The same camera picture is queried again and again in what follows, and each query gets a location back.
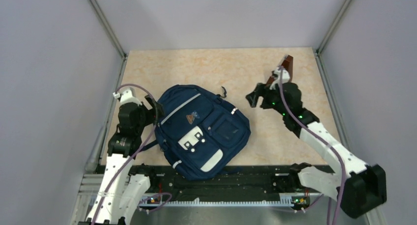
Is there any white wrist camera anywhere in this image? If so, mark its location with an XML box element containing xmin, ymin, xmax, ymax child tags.
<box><xmin>267</xmin><ymin>66</ymin><xmax>291</xmax><ymax>84</ymax></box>
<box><xmin>112</xmin><ymin>87</ymin><xmax>142</xmax><ymax>106</ymax></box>

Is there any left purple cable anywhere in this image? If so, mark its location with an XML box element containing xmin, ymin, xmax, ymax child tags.
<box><xmin>91</xmin><ymin>84</ymin><xmax>173</xmax><ymax>225</ymax></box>

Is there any purple cable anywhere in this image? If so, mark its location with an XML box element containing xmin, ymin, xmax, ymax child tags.
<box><xmin>91</xmin><ymin>84</ymin><xmax>173</xmax><ymax>225</ymax></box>
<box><xmin>277</xmin><ymin>66</ymin><xmax>347</xmax><ymax>225</ymax></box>

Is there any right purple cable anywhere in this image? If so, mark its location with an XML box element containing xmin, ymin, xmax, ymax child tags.
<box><xmin>277</xmin><ymin>66</ymin><xmax>347</xmax><ymax>225</ymax></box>

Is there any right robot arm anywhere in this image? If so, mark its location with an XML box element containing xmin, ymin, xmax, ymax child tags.
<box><xmin>245</xmin><ymin>83</ymin><xmax>387</xmax><ymax>219</ymax></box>

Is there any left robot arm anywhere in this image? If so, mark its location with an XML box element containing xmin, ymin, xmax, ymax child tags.
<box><xmin>78</xmin><ymin>90</ymin><xmax>162</xmax><ymax>225</ymax></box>

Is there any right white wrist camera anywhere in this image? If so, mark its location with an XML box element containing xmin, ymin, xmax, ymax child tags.
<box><xmin>267</xmin><ymin>66</ymin><xmax>291</xmax><ymax>84</ymax></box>

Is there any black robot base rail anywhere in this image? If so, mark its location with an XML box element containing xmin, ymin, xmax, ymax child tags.
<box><xmin>129</xmin><ymin>165</ymin><xmax>319</xmax><ymax>206</ymax></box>

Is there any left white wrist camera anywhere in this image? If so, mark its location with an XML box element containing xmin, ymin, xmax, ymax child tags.
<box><xmin>112</xmin><ymin>87</ymin><xmax>142</xmax><ymax>106</ymax></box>

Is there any brown wooden metronome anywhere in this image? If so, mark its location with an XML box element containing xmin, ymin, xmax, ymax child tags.
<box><xmin>266</xmin><ymin>54</ymin><xmax>294</xmax><ymax>85</ymax></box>

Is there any navy blue student backpack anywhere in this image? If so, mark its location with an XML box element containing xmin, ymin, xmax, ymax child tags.
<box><xmin>144</xmin><ymin>84</ymin><xmax>251</xmax><ymax>181</ymax></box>

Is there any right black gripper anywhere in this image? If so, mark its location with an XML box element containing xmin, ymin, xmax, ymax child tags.
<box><xmin>245</xmin><ymin>83</ymin><xmax>288</xmax><ymax>116</ymax></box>

